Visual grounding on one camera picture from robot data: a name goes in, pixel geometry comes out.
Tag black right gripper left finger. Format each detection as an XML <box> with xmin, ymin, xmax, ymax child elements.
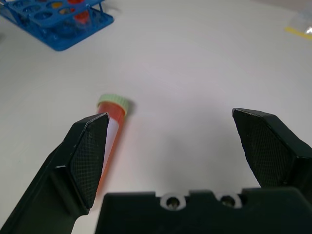
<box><xmin>0</xmin><ymin>112</ymin><xmax>110</xmax><ymax>234</ymax></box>

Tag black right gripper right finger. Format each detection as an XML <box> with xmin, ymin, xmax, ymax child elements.
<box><xmin>232</xmin><ymin>108</ymin><xmax>312</xmax><ymax>190</ymax></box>

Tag orange tube with green cap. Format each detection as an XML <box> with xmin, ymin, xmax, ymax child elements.
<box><xmin>96</xmin><ymin>93</ymin><xmax>130</xmax><ymax>198</ymax></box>

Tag blue test tube rack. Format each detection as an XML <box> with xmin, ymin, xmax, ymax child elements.
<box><xmin>0</xmin><ymin>0</ymin><xmax>115</xmax><ymax>52</ymax></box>

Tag clear plastic bag yellow strip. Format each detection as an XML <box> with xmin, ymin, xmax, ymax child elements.
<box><xmin>284</xmin><ymin>4</ymin><xmax>312</xmax><ymax>40</ymax></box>

